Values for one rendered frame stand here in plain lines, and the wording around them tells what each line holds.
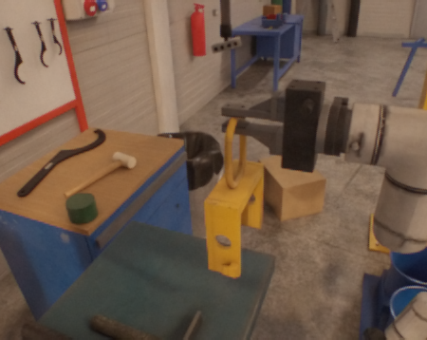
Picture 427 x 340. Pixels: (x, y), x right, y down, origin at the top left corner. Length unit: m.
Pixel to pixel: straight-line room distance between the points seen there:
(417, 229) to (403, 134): 0.15
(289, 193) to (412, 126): 2.09
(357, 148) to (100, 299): 0.61
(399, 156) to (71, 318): 0.68
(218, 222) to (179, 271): 0.29
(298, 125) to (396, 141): 0.13
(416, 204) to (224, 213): 0.28
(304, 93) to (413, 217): 0.24
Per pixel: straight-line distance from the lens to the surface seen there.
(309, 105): 0.49
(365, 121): 0.51
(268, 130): 0.56
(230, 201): 0.58
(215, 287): 0.81
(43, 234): 1.44
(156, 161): 1.55
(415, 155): 0.51
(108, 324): 0.75
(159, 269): 0.86
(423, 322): 1.07
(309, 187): 2.63
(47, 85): 2.60
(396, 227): 0.58
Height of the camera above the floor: 1.67
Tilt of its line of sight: 30 degrees down
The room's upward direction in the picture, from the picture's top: 3 degrees counter-clockwise
